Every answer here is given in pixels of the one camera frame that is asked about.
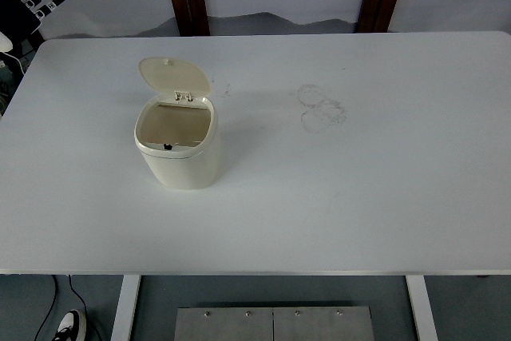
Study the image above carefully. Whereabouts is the cream plastic lidded trash bin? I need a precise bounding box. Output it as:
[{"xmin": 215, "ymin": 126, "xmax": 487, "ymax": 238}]
[{"xmin": 133, "ymin": 56, "xmax": 222, "ymax": 191}]

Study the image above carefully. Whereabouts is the white cable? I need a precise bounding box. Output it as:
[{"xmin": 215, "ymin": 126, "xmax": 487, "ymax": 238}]
[{"xmin": 0, "ymin": 50, "xmax": 27, "ymax": 75}]

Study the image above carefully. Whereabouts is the white table leg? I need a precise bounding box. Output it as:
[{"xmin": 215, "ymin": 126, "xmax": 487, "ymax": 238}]
[
  {"xmin": 406, "ymin": 276, "xmax": 439, "ymax": 341},
  {"xmin": 110, "ymin": 276, "xmax": 141, "ymax": 341}
]

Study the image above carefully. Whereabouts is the grey metal plate with screws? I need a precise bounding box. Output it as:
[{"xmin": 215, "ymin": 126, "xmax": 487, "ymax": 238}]
[
  {"xmin": 174, "ymin": 307, "xmax": 275, "ymax": 341},
  {"xmin": 272, "ymin": 305, "xmax": 375, "ymax": 341}
]

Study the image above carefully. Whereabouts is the person's black and white shoe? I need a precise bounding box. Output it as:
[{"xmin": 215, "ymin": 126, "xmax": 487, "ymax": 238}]
[{"xmin": 51, "ymin": 308, "xmax": 87, "ymax": 341}]

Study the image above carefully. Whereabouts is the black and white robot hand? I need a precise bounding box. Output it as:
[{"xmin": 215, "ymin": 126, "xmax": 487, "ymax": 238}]
[{"xmin": 0, "ymin": 0, "xmax": 69, "ymax": 54}]

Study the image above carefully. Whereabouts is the thin black floor cable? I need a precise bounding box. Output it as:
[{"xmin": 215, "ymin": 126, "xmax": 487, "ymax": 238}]
[{"xmin": 67, "ymin": 276, "xmax": 101, "ymax": 338}]

